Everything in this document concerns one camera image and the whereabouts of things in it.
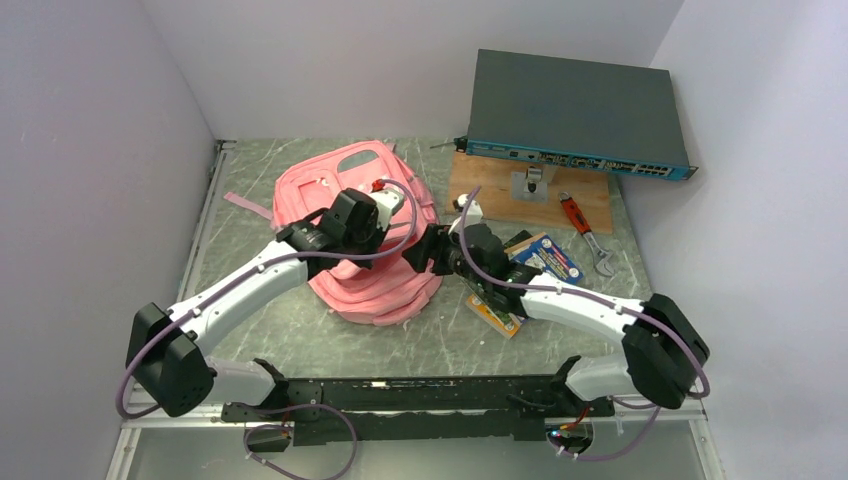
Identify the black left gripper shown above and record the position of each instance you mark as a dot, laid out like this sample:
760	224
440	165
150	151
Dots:
378	234

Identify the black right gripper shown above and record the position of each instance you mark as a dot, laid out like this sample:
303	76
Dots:
438	240

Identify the pink student backpack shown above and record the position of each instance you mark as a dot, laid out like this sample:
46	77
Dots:
389	293

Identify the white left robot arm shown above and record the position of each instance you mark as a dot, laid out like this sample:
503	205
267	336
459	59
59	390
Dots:
169	350

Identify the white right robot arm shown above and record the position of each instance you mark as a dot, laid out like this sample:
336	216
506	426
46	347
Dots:
660	355

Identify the wooden board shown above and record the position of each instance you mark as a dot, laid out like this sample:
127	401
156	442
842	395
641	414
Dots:
501	196

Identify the blue sticker book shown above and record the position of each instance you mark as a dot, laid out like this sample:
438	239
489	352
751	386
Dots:
544	254

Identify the orange adjustable wrench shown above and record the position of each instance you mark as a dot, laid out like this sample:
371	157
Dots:
601	256

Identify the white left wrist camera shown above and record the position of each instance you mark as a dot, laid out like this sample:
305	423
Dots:
390	199

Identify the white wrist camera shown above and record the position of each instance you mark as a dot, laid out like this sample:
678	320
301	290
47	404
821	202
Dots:
390	199
470	213

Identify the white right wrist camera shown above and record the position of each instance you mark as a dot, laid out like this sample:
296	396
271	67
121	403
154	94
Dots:
470	213

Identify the grey metal bracket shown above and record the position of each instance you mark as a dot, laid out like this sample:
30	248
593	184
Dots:
532	184

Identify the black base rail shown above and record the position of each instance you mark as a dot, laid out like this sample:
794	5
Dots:
326	410

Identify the blue network switch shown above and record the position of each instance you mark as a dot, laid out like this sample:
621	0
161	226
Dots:
573	113

